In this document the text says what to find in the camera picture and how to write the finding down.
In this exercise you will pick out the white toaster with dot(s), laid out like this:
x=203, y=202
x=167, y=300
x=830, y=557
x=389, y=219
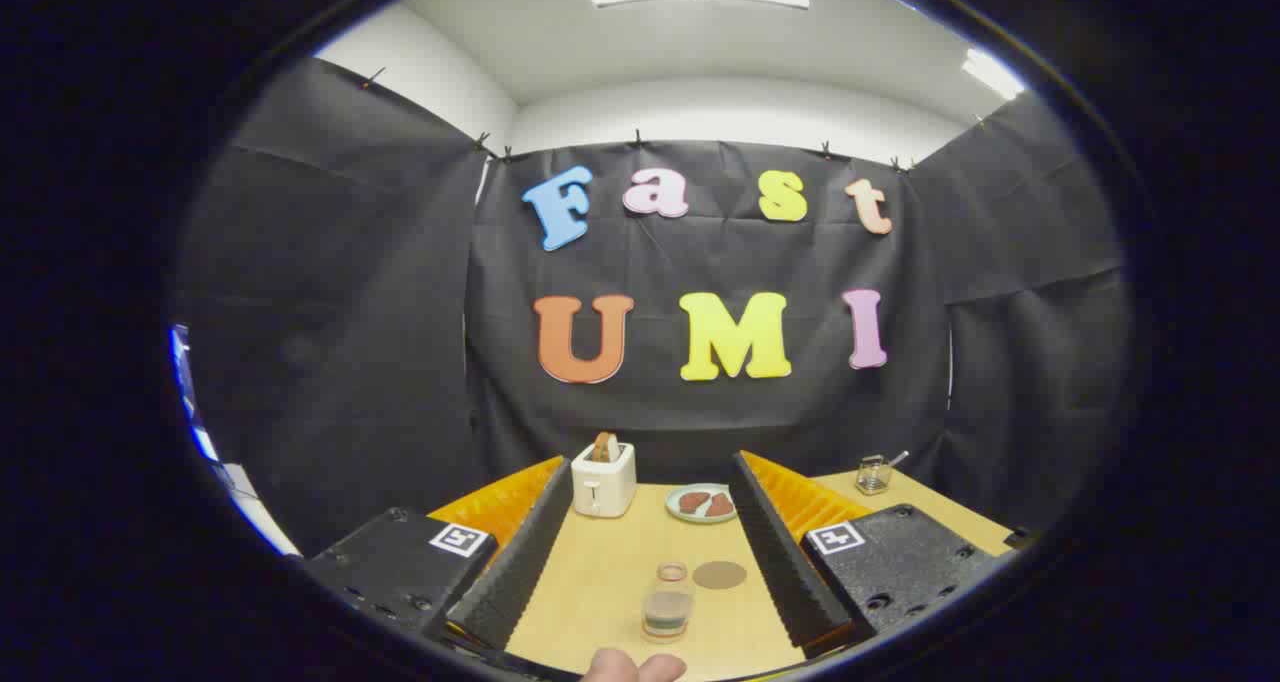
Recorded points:
x=603, y=487

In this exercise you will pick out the clear plastic juice bottle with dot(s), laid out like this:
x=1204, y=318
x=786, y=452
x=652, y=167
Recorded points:
x=668, y=607

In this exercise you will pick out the brown bread slice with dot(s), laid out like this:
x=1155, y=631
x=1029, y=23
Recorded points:
x=604, y=448

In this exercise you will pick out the small ceiling light panel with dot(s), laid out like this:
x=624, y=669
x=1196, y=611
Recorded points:
x=992, y=72

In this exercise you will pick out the wooden table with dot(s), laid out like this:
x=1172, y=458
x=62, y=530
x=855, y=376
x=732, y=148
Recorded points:
x=610, y=572

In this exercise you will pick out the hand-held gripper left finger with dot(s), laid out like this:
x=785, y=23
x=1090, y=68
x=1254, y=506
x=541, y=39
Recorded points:
x=515, y=572

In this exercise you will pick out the small pale green plate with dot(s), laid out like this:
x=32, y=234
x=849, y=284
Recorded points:
x=700, y=517

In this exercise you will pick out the brown food piece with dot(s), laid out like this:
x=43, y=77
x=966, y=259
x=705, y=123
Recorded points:
x=693, y=502
x=721, y=506

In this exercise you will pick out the round brown coaster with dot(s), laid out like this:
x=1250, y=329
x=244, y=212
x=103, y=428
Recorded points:
x=719, y=575

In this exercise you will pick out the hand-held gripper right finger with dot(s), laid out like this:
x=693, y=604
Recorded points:
x=790, y=572

